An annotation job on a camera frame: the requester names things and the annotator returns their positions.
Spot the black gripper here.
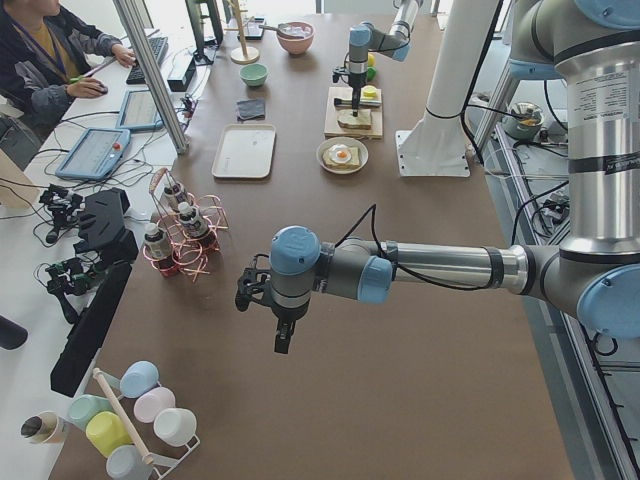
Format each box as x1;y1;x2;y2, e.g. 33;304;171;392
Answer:
332;60;368;117
235;253;310;354

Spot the bread slice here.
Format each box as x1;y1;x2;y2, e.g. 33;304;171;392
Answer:
322;144;360;169
336;109;372;130

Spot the white round plate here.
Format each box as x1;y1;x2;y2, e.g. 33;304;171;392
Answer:
316;137;369;175

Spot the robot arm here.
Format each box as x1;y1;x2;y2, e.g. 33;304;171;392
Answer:
333;0;423;118
235;1;639;353

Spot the cream plastic tray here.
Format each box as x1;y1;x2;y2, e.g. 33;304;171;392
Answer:
211;124;276;180

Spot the half lemon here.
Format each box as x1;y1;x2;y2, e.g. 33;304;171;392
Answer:
361;85;377;98

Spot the steel muddler black tip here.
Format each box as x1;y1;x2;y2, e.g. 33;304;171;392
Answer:
333;97;382;108

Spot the bamboo cutting board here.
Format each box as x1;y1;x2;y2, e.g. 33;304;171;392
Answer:
324;87;384;139

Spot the fried egg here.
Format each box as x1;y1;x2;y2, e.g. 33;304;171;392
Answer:
324;144;352;164

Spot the pink bowl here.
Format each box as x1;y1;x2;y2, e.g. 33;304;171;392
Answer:
276;21;315;55

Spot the green bowl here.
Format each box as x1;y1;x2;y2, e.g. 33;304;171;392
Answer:
239;63;268;87

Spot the grey folded cloth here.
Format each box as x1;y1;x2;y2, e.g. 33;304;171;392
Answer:
236;98;266;122

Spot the wooden mug tree stand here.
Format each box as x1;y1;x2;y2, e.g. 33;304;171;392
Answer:
225;0;260;65

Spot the tea bottle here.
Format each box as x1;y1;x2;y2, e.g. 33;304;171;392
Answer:
144;223;175;277
163;182;186;212
178;202;208;239

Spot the white cup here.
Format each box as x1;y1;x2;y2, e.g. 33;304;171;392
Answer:
153;407;197;447

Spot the light blue cup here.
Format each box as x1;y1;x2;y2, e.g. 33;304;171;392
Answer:
120;360;159;399

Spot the pale pink cup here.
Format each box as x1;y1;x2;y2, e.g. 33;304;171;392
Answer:
133;386;176;423

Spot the pot with food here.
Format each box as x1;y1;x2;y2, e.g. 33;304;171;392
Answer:
502;102;544;140

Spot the black keyboard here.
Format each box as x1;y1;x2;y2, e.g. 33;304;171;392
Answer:
125;35;170;85

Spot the yellow cup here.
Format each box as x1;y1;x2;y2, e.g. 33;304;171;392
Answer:
85;411;133;458

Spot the grey blue cup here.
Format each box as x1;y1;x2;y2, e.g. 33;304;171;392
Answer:
106;445;152;480

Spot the blue teach pendant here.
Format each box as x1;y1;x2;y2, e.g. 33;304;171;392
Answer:
55;128;131;180
116;90;163;132

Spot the pale green cup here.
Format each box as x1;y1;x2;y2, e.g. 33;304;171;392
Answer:
67;394;113;430

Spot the black gripper spare part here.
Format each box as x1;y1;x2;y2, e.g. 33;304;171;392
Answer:
39;184;84;245

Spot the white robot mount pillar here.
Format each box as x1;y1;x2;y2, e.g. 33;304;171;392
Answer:
396;1;502;177

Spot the copper wire bottle rack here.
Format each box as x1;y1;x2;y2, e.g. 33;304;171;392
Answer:
142;167;229;279

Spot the white wire cup rack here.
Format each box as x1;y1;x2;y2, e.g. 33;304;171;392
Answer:
141;434;201;480

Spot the wooden rack handle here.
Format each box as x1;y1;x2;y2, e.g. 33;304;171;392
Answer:
92;368;154;465

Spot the aluminium frame post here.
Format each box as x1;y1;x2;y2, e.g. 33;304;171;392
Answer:
113;0;189;155

